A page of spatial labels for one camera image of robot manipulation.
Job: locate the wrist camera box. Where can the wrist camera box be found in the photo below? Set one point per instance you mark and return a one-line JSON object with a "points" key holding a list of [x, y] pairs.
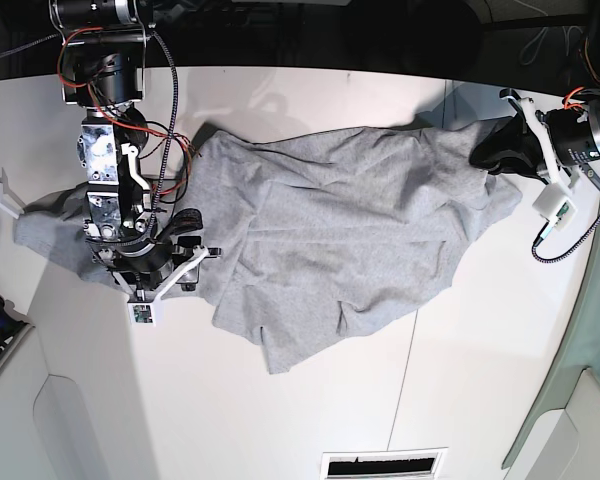
{"points": [[142, 313], [556, 206]]}

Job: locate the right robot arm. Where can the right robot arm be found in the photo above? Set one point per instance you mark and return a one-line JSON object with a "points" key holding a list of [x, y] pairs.
{"points": [[132, 164]]}

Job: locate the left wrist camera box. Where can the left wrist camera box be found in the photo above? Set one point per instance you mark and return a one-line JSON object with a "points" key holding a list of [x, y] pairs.
{"points": [[556, 206]]}

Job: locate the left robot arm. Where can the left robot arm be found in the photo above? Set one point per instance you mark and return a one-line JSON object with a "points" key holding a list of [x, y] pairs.
{"points": [[588, 53]]}

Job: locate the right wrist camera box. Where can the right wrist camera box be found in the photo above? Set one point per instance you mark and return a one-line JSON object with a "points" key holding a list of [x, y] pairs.
{"points": [[142, 313]]}

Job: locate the beige chair right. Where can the beige chair right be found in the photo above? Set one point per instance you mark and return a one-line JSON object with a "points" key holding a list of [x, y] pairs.
{"points": [[564, 443]]}

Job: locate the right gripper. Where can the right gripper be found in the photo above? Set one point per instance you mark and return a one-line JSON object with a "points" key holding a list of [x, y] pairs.
{"points": [[156, 269]]}

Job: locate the orange grey scissors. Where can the orange grey scissors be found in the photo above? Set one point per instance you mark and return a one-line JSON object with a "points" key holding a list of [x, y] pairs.
{"points": [[591, 175]]}

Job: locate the grey t-shirt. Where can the grey t-shirt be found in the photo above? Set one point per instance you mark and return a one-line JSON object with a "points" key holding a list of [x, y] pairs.
{"points": [[337, 234]]}

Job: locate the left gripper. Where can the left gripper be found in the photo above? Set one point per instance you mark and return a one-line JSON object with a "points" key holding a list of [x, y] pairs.
{"points": [[573, 132]]}

